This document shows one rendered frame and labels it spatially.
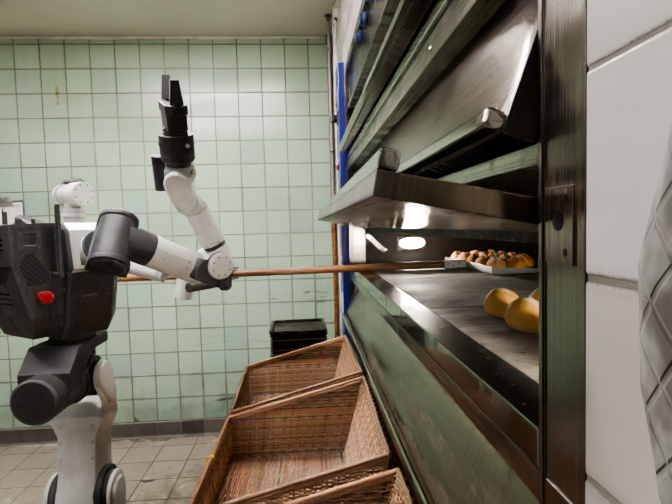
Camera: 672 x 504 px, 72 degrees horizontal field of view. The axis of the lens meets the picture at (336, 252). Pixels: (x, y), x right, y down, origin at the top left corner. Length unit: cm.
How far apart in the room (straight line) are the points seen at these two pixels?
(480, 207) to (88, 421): 133
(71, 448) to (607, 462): 141
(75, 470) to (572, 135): 149
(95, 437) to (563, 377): 134
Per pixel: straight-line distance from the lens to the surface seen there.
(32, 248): 135
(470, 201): 44
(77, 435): 159
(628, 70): 37
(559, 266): 43
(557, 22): 46
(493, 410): 59
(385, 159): 42
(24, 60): 371
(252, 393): 230
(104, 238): 126
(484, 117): 45
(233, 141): 319
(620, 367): 38
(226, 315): 321
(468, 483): 73
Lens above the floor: 137
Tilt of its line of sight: 3 degrees down
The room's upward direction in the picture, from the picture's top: 2 degrees counter-clockwise
